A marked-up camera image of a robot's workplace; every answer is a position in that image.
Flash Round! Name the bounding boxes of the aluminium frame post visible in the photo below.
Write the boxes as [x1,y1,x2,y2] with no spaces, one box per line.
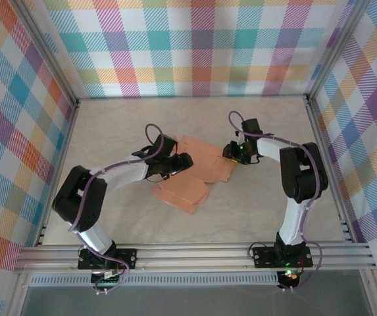
[10,0,81,107]
[305,0,370,103]

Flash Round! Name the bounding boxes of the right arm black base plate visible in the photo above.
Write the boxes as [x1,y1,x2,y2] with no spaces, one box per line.
[252,245,314,268]

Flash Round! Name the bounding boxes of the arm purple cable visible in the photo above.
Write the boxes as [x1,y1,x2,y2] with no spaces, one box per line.
[68,123,166,296]
[228,110,324,292]

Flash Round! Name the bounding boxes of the aluminium side rail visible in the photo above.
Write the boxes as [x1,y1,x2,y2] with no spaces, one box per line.
[305,95,357,243]
[35,98,81,248]

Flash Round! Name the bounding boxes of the slotted grey cable duct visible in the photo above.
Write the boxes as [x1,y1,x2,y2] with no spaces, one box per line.
[28,275,281,287]

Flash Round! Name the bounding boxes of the aluminium mounting rail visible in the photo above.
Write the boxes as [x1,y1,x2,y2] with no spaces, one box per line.
[13,242,377,274]

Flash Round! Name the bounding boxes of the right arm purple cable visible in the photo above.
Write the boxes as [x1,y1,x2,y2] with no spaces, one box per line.
[228,110,324,292]

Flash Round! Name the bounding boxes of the grey metal panel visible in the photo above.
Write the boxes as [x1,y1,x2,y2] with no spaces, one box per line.
[7,273,377,316]

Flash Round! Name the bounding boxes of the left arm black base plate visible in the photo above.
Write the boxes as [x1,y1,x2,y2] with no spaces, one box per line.
[77,248,138,271]

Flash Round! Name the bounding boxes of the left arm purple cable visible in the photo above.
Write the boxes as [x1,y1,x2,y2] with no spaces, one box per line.
[68,123,166,296]

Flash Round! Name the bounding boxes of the orange paper box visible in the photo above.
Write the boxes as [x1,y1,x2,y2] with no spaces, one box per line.
[151,134,238,215]

